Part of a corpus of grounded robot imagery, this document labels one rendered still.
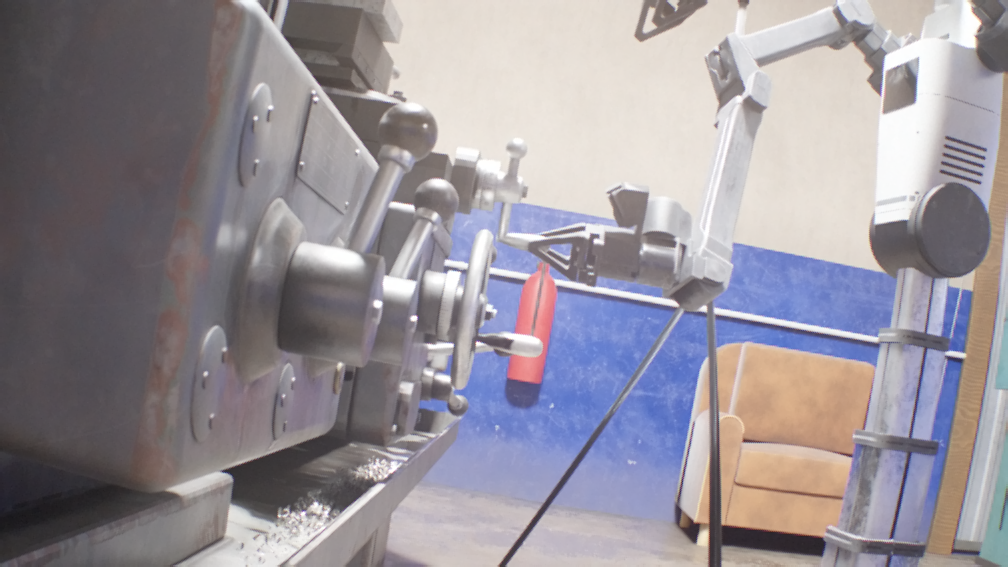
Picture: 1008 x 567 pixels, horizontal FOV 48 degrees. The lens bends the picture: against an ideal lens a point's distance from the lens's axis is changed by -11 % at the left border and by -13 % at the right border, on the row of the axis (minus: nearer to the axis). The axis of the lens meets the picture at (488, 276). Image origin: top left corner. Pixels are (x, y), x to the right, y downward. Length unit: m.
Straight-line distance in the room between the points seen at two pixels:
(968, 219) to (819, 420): 3.62
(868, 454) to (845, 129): 4.21
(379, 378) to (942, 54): 1.07
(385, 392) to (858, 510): 0.86
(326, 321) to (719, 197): 1.26
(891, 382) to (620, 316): 3.91
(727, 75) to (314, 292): 1.46
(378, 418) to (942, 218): 0.97
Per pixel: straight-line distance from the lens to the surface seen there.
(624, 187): 1.73
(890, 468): 2.02
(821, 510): 5.28
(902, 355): 2.03
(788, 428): 5.58
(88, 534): 0.84
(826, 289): 6.03
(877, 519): 2.03
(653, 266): 1.74
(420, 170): 1.61
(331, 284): 0.65
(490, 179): 1.72
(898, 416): 2.03
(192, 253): 0.56
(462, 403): 1.98
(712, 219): 1.84
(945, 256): 2.01
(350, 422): 1.56
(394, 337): 0.87
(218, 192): 0.56
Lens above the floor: 0.64
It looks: 3 degrees up
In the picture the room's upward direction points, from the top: 10 degrees clockwise
